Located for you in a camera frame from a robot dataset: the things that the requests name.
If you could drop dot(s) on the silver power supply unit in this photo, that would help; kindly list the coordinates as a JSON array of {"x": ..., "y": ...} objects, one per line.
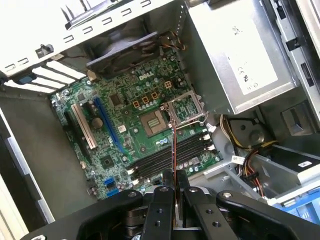
[{"x": 225, "y": 50}]

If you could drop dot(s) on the blue plastic drive latch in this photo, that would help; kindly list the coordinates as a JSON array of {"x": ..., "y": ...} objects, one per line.
[{"x": 300, "y": 210}]

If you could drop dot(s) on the round grey case speaker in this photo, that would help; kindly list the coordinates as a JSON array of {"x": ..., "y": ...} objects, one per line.
[{"x": 257, "y": 136}]

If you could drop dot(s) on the grey metal optical drive cage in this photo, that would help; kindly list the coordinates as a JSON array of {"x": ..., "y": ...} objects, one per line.
[{"x": 275, "y": 180}]

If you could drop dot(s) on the metal socket cover frame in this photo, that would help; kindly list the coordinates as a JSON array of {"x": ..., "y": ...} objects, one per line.
[{"x": 183, "y": 97}]

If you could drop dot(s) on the black expansion slot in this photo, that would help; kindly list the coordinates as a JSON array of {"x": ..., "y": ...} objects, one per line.
[{"x": 77, "y": 140}]

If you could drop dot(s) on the white expansion slot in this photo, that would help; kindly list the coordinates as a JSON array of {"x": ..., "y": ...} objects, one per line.
[{"x": 83, "y": 125}]

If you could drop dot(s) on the green motherboard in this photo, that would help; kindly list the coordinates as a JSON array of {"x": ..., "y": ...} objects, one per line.
[{"x": 110, "y": 117}]

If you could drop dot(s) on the CPU socket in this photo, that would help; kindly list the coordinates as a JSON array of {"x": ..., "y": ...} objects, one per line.
[{"x": 153, "y": 123}]

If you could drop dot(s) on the green RAM stick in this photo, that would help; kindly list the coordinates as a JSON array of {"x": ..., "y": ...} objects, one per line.
[{"x": 174, "y": 150}]

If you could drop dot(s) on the black open PC case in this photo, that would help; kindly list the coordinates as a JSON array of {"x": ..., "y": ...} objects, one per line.
[{"x": 37, "y": 137}]

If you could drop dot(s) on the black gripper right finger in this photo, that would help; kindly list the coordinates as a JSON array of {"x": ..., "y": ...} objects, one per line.
[{"x": 207, "y": 217}]

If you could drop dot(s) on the black case fan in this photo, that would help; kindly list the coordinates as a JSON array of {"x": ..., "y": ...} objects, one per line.
[{"x": 120, "y": 52}]

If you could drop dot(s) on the black RAM slot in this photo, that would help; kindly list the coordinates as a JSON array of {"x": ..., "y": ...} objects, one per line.
[
  {"x": 150, "y": 168},
  {"x": 150, "y": 174},
  {"x": 150, "y": 162},
  {"x": 150, "y": 157}
]

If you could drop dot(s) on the blue expansion slot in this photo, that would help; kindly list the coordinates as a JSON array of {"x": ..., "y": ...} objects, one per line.
[{"x": 109, "y": 125}]

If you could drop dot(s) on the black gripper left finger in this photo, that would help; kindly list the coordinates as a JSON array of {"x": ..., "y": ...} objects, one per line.
[{"x": 160, "y": 215}]

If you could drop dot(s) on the round coin cell battery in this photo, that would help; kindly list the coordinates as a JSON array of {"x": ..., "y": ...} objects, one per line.
[{"x": 97, "y": 123}]

